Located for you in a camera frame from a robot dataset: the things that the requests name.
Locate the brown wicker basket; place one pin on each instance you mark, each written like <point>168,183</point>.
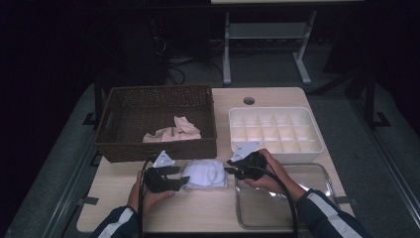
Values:
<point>132,115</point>

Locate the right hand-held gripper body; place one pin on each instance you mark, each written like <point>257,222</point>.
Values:
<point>251,167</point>

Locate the white cloth garment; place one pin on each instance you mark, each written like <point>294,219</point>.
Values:
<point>204,175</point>

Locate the grey tape strip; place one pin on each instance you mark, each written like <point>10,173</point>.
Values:
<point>88,200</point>
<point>346,200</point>

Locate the black metal stand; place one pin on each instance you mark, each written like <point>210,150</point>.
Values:
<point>97,99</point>
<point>370,99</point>

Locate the person's right hand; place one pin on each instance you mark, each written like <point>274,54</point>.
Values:
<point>277,183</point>

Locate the grey metal frame table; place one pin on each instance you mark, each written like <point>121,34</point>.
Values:
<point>264,30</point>

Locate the white divided storage box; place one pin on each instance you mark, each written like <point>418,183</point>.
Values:
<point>280,129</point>

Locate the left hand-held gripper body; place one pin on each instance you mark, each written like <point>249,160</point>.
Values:
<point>157,180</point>

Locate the person's left hand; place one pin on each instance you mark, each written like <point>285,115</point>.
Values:
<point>145,201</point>

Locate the clear plastic lid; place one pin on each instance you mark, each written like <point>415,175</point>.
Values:
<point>257,211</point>

